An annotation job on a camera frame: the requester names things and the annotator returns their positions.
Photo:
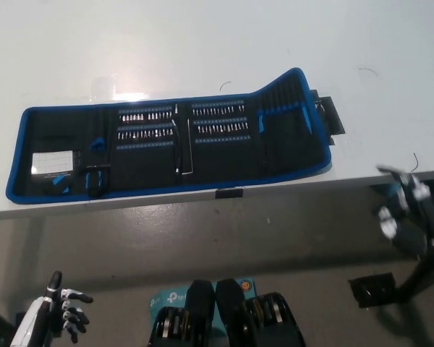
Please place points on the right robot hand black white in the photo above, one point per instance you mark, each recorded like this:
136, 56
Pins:
410, 235

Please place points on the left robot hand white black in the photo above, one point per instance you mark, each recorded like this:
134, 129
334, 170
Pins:
43, 318

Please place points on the black blue-edged toolkit roll case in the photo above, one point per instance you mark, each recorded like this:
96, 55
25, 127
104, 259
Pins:
148, 162

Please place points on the left robot body black block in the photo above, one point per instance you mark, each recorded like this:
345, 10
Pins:
181, 321

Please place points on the blue object under table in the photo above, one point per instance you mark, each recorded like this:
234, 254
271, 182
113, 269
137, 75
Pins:
393, 191

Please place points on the black floor tape patch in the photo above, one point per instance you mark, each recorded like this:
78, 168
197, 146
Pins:
372, 291

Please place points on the teal tp-link box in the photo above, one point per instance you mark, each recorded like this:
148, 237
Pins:
166, 298

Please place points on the blue plastic opening tool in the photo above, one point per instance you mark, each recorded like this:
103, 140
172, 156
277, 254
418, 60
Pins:
59, 184

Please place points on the black tape patch square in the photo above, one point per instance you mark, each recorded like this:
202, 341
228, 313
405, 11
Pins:
334, 115

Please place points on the black blue suction cup tool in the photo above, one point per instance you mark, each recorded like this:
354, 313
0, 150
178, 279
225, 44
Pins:
94, 182

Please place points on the white grid card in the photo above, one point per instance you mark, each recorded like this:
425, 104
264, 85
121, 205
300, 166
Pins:
52, 162

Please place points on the long blue plastic spudger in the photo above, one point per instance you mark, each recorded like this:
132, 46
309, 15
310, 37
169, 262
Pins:
306, 117

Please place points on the blue triangular pick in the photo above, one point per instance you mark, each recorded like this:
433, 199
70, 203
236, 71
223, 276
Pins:
97, 144

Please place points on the short blue plastic spudger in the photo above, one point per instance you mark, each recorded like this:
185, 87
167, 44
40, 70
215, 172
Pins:
260, 123

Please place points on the metal tweezers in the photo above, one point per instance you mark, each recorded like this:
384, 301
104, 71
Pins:
176, 148

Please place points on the thin L-shaped metal rod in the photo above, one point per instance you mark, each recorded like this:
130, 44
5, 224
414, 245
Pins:
190, 144

